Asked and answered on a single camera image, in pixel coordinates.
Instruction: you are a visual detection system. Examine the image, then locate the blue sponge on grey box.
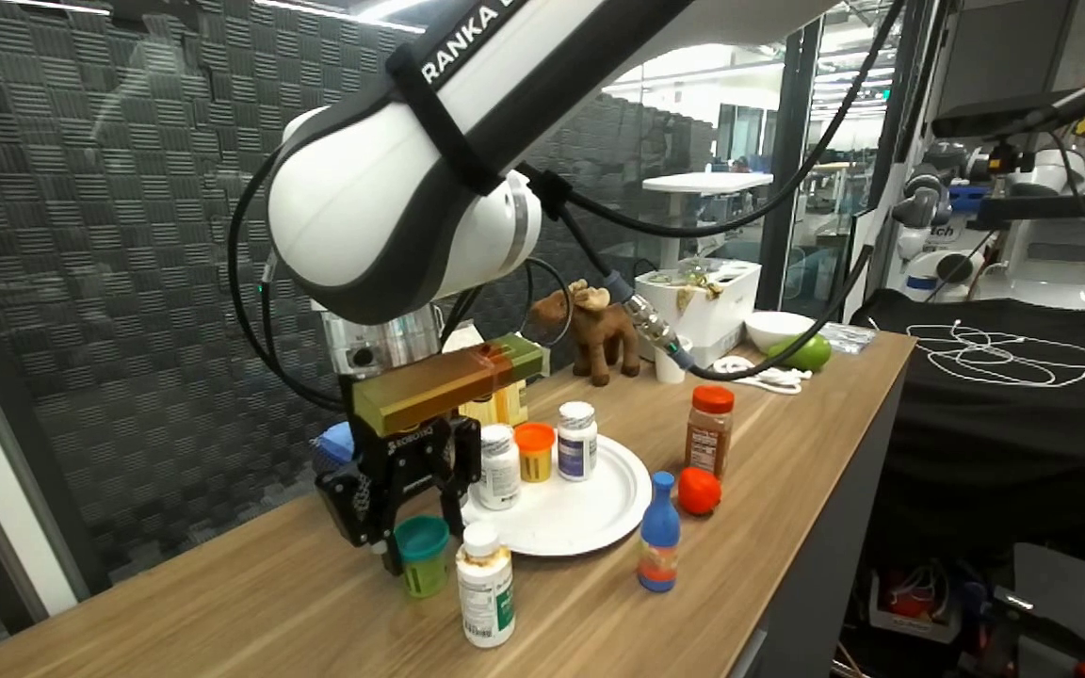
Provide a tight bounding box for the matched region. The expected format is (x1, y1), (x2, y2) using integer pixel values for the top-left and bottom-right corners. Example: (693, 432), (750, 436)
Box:
(314, 421), (353, 466)

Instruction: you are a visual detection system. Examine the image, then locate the white paper cup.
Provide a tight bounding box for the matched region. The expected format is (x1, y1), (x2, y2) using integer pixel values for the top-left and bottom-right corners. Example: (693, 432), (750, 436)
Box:
(651, 350), (686, 383)

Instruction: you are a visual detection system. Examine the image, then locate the orange lid spice jar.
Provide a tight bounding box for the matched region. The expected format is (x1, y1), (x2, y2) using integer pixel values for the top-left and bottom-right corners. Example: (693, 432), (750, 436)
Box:
(686, 383), (736, 473)

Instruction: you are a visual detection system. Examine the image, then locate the red strawberry toy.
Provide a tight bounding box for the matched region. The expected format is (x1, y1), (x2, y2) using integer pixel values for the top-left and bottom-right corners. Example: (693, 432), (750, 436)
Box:
(678, 466), (724, 517)

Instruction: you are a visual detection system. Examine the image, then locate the green pear toy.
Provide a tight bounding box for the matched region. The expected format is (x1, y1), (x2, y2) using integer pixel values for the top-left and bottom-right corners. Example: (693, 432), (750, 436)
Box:
(788, 334), (833, 373)

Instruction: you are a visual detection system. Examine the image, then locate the blue toy bottle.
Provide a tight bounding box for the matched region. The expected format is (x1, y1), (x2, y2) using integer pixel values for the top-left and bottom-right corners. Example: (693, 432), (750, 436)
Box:
(638, 470), (681, 594)

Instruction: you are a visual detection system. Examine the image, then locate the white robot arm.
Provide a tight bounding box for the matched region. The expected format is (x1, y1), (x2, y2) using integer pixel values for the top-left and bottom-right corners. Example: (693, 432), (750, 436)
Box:
(266, 0), (794, 325)

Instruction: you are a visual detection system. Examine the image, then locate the small orange lid jar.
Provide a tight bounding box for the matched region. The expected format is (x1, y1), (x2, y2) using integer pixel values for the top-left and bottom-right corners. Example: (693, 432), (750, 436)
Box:
(513, 421), (553, 481)

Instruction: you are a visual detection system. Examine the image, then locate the white bottle dark label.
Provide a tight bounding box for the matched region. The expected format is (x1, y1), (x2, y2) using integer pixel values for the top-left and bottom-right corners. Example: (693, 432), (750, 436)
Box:
(477, 426), (519, 512)

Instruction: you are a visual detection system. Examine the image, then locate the white paper plate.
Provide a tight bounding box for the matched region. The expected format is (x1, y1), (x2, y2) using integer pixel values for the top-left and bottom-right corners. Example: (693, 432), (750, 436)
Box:
(464, 436), (651, 556)

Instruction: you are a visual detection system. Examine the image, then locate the teal lid green jar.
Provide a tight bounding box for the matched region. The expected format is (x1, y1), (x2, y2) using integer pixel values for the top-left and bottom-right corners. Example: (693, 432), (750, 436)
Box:
(397, 517), (451, 599)

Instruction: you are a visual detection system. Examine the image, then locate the white bowl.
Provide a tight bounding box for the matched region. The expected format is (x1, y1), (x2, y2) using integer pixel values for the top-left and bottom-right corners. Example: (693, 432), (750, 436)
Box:
(745, 309), (814, 350)

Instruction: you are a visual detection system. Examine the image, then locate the white rope coil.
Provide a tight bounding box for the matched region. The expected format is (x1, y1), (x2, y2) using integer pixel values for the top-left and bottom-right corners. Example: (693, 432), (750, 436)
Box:
(707, 350), (814, 398)

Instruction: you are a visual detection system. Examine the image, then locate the brown moose plush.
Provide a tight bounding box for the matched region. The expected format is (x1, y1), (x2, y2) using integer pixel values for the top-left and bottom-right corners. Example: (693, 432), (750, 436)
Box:
(530, 282), (639, 388)

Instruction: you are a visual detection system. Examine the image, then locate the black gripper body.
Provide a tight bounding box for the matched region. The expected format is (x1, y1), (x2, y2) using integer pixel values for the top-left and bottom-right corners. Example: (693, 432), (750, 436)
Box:
(317, 416), (484, 551)

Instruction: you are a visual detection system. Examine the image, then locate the yellow cardboard box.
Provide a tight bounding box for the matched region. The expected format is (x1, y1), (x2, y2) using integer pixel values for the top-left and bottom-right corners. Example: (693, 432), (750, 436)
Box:
(440, 320), (529, 426)

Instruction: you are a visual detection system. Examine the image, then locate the white appliance base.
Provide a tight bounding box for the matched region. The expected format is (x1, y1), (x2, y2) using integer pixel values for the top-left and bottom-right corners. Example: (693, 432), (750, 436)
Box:
(638, 255), (760, 364)

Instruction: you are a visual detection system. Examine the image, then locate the white pill bottle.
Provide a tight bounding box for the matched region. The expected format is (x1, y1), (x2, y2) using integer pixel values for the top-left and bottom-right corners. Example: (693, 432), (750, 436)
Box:
(557, 398), (598, 477)

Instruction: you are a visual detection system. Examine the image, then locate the white bottle green label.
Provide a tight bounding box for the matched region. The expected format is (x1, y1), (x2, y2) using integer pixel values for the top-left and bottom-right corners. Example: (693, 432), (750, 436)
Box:
(456, 525), (518, 647)

